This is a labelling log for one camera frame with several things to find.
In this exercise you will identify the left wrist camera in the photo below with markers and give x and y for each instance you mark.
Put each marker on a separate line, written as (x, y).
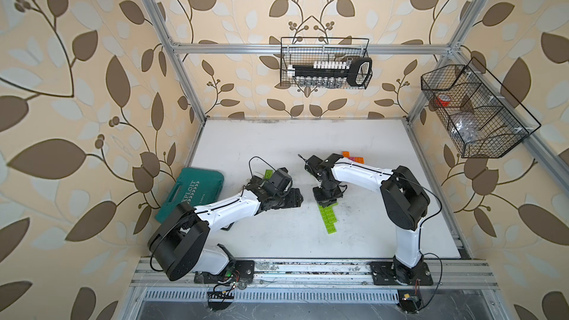
(280, 180)

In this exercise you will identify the green plastic tool case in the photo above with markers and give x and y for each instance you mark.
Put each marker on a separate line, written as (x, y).
(194, 186)

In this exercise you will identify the red tape roll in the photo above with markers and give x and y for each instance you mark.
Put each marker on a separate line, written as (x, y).
(442, 100)

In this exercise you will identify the wire basket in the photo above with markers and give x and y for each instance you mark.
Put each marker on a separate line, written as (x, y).
(305, 50)
(503, 121)

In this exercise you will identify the right wire basket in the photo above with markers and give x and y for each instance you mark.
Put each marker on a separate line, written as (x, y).
(503, 121)

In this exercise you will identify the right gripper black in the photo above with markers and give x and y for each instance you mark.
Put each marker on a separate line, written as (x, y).
(322, 201)

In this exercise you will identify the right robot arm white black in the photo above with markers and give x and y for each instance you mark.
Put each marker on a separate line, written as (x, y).
(405, 200)

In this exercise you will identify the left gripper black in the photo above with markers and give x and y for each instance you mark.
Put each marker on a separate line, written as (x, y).
(295, 198)

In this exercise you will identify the aluminium front rail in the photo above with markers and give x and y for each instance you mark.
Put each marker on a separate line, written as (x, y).
(445, 274)

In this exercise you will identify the back wire basket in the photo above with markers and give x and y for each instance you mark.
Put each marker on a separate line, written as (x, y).
(305, 50)

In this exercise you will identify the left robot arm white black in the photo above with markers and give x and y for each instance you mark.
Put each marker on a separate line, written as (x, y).
(179, 245)

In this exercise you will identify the green brick upside down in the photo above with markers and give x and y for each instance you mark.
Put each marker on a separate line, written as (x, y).
(331, 216)

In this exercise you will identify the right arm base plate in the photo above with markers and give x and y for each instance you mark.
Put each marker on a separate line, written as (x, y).
(394, 273)

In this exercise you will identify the clear plastic bag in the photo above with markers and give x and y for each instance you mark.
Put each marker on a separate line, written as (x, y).
(464, 127)

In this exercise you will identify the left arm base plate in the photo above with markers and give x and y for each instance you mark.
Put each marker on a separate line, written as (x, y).
(231, 271)

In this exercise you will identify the socket set in basket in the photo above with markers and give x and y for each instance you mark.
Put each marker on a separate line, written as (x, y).
(355, 73)

